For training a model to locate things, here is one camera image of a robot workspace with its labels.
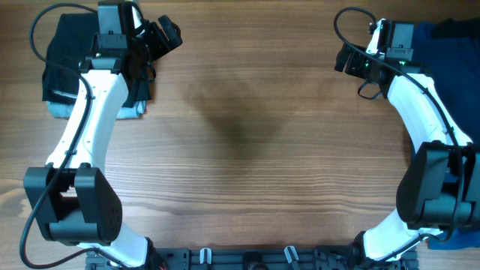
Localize left black cable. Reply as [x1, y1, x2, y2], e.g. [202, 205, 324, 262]
[18, 2, 157, 270]

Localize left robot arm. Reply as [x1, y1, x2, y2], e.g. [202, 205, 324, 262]
[19, 1, 182, 269]

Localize folded light blue shorts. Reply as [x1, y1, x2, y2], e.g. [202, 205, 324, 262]
[46, 100, 146, 119]

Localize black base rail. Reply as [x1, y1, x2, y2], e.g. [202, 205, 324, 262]
[84, 245, 420, 270]

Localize black shorts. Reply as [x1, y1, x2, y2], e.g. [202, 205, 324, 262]
[40, 12, 153, 110]

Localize blue t-shirt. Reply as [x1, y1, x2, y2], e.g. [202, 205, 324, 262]
[408, 21, 480, 251]

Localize right black cable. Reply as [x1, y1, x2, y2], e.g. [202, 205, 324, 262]
[332, 6, 466, 263]

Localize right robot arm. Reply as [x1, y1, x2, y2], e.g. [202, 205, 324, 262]
[335, 19, 479, 268]

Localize black cable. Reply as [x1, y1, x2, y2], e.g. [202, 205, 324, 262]
[18, 2, 157, 270]
[332, 6, 466, 263]

